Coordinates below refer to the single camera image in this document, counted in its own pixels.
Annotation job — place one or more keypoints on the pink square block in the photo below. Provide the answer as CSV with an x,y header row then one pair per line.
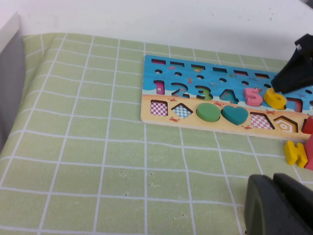
x,y
310,154

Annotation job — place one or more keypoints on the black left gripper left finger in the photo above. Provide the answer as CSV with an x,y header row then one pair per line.
x,y
266,210

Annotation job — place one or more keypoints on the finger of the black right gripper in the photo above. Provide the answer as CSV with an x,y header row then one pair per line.
x,y
293,71
302,85

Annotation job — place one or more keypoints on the green checked tablecloth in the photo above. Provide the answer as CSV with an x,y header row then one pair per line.
x,y
97,159

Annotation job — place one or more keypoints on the yellow number six piece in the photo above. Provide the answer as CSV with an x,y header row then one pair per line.
x,y
275,100

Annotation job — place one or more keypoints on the yellow H-shaped piece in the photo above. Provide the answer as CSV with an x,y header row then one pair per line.
x,y
294,153

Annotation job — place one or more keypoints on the teal heart piece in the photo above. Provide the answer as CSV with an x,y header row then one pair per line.
x,y
236,115

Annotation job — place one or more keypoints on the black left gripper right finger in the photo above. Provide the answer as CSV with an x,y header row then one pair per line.
x,y
298,193

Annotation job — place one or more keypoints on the colourful wooden puzzle board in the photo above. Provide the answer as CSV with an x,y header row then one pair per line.
x,y
232,117

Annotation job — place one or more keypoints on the red triangle piece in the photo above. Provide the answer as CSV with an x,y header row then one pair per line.
x,y
308,126

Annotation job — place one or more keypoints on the pink number five piece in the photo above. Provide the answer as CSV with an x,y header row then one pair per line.
x,y
253,96

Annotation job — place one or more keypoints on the green circle piece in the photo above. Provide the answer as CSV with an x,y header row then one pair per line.
x,y
207,112

